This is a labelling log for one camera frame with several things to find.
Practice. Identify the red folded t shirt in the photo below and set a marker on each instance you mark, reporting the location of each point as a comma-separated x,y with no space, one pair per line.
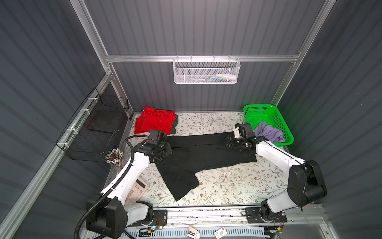
152,118

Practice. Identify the aluminium front rail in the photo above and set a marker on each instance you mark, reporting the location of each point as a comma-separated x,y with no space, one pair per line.
231,215

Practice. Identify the floral table mat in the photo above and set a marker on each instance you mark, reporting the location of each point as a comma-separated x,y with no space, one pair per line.
248,183

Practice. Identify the white spray bottle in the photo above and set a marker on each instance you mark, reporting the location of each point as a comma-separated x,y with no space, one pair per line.
227,77

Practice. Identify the black t shirt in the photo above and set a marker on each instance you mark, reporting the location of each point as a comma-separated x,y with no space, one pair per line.
195,153

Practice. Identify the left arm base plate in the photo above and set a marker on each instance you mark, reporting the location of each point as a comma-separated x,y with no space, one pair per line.
159,218

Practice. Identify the purple t shirt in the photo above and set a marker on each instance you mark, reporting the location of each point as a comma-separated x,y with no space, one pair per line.
273,134

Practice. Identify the white tag card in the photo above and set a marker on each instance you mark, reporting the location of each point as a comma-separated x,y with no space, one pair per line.
193,233
220,233

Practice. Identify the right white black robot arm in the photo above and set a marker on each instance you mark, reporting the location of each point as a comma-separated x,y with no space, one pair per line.
305,182

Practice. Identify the pink white remote pad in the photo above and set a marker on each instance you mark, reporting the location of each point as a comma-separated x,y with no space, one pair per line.
136,192

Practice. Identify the green plastic basket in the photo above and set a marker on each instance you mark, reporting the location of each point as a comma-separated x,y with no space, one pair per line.
270,114

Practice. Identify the black wire basket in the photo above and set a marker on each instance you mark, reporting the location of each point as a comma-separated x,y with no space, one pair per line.
97,129

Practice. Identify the white tag card right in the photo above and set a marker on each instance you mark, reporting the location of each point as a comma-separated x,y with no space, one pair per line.
220,233

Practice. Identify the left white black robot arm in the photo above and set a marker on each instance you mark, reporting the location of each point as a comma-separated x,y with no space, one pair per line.
108,216

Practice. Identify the white wire mesh basket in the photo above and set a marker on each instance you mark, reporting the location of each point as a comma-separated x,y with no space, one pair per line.
202,70

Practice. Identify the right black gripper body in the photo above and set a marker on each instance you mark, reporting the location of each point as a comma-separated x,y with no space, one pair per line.
237,143

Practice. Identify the cup of pens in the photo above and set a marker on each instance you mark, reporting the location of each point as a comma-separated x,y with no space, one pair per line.
114,157

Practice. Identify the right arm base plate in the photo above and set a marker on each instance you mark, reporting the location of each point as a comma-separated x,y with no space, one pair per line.
263,215

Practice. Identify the white tag card left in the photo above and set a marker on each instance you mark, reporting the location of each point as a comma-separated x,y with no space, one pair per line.
193,233

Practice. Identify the dark green folded t shirt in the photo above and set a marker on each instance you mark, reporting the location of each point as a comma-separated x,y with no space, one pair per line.
174,124

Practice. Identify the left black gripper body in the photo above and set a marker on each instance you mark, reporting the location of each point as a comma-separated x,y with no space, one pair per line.
164,152

